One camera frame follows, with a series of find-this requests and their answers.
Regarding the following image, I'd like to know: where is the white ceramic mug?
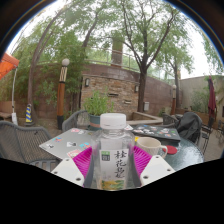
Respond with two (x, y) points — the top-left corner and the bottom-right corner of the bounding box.
(135, 136), (169, 160)

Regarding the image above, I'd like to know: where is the tall tree dark trunk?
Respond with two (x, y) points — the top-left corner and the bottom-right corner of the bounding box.
(113, 0), (201, 113)

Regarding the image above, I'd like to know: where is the black jacket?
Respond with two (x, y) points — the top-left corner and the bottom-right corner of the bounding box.
(173, 111), (203, 144)

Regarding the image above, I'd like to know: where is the flat round red coaster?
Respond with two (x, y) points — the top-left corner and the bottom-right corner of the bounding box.
(165, 144), (178, 156)

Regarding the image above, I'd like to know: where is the leaning slender tree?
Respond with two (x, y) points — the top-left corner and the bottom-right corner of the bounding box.
(9, 6), (101, 114)

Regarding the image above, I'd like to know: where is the blue yellow striped cone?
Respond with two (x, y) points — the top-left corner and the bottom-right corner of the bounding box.
(24, 103), (34, 127)

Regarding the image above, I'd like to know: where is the clear drink bottle white cap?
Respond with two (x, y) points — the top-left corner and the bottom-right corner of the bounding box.
(90, 112), (136, 192)

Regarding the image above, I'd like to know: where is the wooden lamp post white globe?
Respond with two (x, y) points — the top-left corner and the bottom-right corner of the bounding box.
(170, 84), (178, 116)
(55, 58), (71, 130)

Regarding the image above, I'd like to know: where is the green plant in teal pot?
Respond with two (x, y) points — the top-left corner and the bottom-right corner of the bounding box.
(83, 89), (114, 132)

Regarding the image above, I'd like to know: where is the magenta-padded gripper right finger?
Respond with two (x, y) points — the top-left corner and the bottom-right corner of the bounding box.
(127, 145), (177, 190)

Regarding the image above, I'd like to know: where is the dark laptop with stickers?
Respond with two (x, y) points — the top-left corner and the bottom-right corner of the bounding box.
(131, 123), (182, 142)

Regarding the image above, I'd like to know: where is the black metal patio chair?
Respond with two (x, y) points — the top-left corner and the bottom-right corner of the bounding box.
(199, 114), (214, 155)

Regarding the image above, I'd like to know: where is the orange canopy with white pole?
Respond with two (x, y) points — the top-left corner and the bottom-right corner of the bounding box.
(0, 52), (20, 126)

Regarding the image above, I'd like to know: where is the silver laptop with stickers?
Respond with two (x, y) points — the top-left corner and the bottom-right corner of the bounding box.
(38, 127), (98, 161)

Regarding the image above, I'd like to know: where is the closed maroon patio umbrella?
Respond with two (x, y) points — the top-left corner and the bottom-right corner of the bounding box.
(207, 75), (218, 119)

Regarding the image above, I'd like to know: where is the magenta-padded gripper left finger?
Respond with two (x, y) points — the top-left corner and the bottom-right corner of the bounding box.
(50, 146), (98, 190)

